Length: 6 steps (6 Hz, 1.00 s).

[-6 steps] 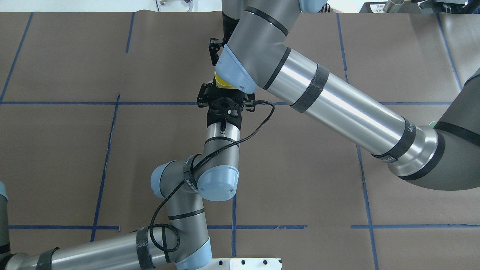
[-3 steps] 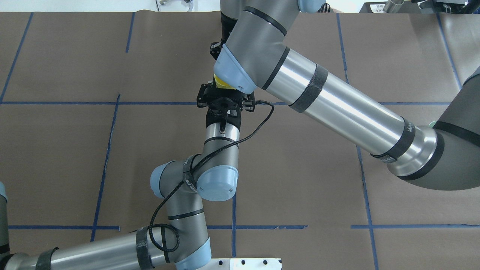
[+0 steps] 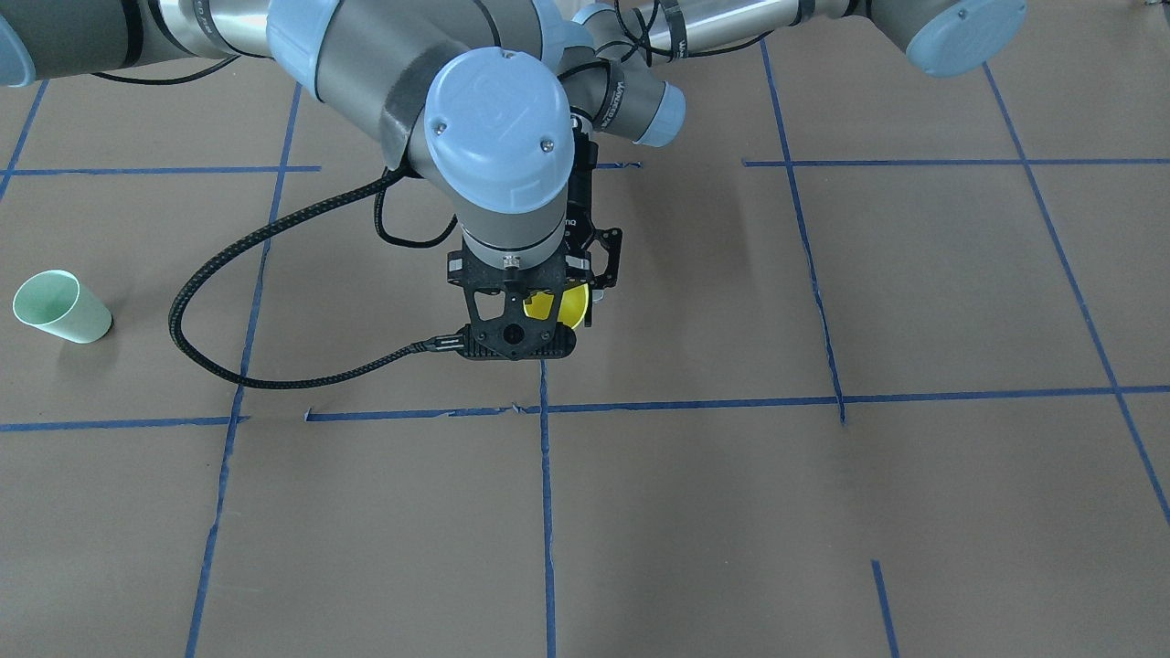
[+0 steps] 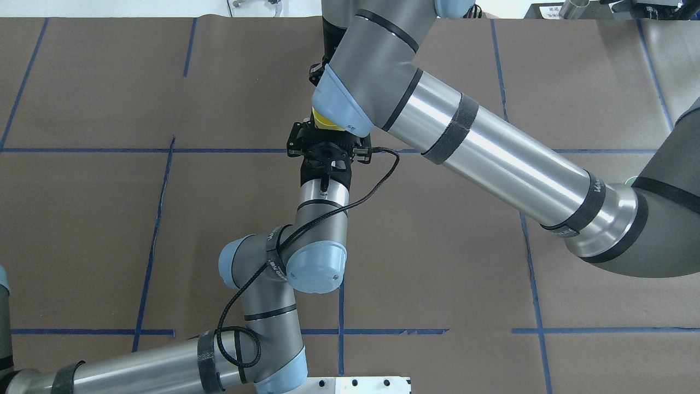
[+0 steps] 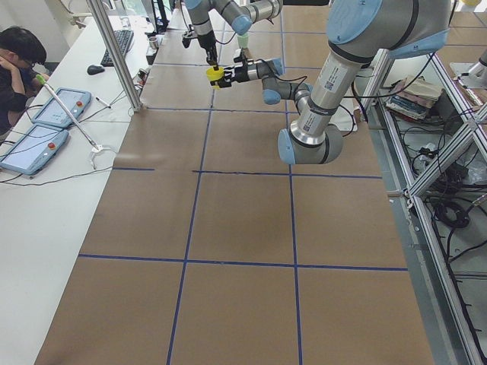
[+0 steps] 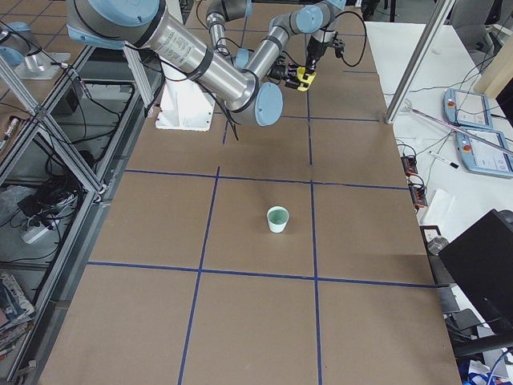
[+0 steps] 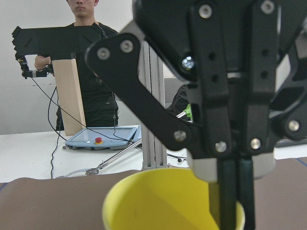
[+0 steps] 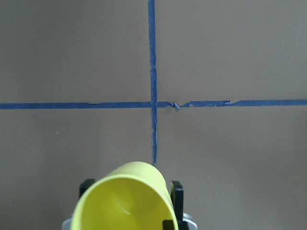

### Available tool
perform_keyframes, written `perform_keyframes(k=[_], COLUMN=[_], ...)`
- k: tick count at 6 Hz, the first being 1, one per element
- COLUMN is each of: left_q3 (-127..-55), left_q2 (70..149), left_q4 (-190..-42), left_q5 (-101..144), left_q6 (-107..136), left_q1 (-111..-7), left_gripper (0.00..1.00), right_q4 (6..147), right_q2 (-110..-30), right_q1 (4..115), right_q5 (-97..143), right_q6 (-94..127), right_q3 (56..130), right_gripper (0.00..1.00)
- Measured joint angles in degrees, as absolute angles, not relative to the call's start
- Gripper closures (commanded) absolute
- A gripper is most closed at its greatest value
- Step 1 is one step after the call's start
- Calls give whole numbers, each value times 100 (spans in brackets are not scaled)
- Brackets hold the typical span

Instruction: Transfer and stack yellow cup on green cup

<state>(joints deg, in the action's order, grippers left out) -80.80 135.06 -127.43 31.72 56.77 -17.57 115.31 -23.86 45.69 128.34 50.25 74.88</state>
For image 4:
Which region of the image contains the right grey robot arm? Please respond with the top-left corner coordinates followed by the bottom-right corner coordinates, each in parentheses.
top-left (312, 1), bottom-right (699, 279)

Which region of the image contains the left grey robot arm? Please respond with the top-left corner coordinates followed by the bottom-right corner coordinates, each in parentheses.
top-left (2, 119), bottom-right (382, 393)

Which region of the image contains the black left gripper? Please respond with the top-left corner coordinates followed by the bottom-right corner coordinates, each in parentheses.
top-left (287, 122), bottom-right (372, 188)

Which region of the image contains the metal cup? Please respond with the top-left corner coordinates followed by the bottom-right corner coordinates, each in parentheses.
top-left (558, 0), bottom-right (590, 20)

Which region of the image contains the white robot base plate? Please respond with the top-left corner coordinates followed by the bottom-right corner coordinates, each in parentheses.
top-left (289, 376), bottom-right (412, 393)

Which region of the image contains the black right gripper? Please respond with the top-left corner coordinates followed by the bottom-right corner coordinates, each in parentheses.
top-left (308, 17), bottom-right (347, 86)

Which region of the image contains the yellow plastic cup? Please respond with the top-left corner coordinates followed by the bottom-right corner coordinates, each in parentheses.
top-left (312, 107), bottom-right (346, 131)

